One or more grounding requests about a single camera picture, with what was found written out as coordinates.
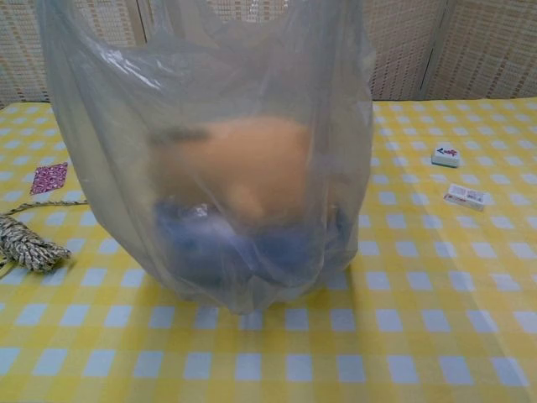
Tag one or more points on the translucent plastic bag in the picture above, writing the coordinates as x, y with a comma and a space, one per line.
113, 126

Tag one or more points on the orange plush toy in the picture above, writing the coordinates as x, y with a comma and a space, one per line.
260, 163

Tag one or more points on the blue crumpled cloth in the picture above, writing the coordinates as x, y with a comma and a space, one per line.
251, 256

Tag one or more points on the yellow white checkered tablecloth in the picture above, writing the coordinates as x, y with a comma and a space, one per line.
419, 294

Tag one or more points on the white mahjong tile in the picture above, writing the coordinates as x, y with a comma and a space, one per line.
446, 155

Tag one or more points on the small white red box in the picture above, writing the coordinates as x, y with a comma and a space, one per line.
467, 196

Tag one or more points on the pink patterned paper square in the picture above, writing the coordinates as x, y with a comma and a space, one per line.
49, 177

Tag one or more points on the beige woven folding screen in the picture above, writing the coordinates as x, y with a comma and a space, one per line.
461, 46

